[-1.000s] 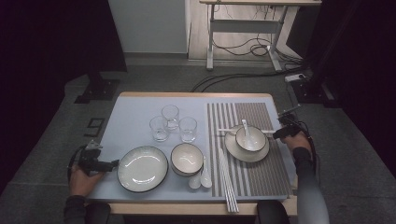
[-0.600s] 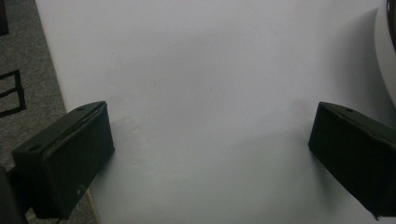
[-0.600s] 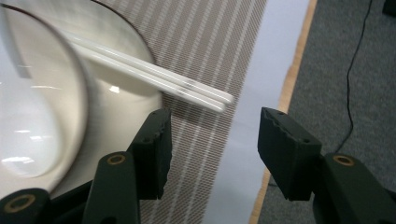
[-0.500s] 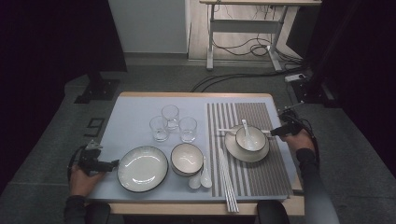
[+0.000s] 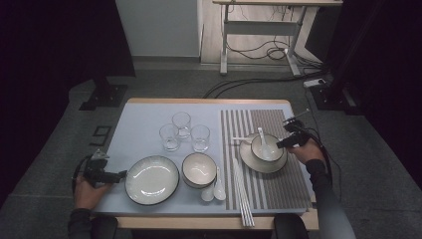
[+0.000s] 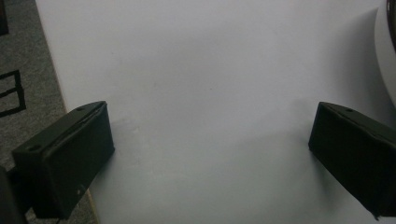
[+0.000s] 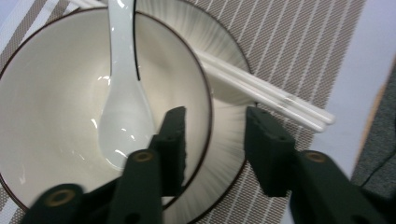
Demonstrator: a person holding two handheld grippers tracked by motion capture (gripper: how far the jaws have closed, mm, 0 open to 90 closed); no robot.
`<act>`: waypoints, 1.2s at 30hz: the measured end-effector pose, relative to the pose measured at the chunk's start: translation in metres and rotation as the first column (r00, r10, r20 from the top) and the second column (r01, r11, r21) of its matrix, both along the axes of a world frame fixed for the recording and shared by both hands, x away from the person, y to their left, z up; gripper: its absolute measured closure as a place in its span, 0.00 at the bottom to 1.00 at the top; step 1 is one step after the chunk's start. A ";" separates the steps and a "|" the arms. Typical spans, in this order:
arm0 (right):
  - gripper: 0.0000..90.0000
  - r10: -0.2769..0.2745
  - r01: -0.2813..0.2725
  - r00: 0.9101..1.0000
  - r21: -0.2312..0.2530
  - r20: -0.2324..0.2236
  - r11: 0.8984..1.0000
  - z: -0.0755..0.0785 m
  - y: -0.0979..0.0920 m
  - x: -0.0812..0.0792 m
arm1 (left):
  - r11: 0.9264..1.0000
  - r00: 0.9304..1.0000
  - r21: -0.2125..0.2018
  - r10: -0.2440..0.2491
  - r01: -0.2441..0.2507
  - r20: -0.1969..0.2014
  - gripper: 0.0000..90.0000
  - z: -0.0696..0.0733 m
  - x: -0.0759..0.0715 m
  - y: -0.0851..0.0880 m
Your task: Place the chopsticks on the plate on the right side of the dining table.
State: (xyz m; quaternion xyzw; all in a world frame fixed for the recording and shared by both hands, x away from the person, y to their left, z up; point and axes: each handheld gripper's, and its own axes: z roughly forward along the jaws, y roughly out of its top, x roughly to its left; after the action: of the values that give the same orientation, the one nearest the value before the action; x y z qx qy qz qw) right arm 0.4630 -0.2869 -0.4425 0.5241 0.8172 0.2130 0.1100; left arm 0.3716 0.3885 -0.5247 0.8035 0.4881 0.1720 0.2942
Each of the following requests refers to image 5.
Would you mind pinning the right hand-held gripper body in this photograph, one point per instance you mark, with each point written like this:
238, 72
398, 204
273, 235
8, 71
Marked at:
303, 137

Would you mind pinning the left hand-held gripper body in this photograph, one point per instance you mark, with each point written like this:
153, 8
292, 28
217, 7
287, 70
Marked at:
96, 177

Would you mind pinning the white dark-rimmed plate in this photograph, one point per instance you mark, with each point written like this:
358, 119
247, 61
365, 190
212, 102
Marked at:
262, 166
151, 179

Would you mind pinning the bundle of white chopsticks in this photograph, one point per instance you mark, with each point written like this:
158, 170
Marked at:
242, 195

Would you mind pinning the person's right hand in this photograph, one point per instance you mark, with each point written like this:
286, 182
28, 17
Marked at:
308, 152

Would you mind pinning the person's left hand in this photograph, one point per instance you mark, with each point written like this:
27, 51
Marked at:
86, 196

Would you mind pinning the black stand base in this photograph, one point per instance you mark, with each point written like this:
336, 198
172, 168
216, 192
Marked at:
106, 96
328, 99

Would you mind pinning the brown striped woven placemat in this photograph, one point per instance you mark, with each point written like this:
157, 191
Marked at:
282, 192

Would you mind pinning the white power strip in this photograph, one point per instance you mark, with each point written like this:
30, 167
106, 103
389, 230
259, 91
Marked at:
314, 82

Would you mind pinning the pale blue table cover sheet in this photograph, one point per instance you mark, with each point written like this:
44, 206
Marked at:
142, 126

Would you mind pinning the clear drinking glass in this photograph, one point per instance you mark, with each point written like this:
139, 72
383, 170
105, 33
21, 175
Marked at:
181, 124
200, 136
169, 136

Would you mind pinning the wooden table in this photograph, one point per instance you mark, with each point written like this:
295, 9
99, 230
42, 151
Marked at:
185, 223

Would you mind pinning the dark curtain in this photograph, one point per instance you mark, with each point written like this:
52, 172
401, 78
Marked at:
391, 66
49, 66

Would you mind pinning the white cabinet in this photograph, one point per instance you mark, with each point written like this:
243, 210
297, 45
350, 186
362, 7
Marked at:
159, 26

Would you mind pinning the desk with white metal frame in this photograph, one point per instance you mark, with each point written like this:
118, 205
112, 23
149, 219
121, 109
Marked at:
258, 28

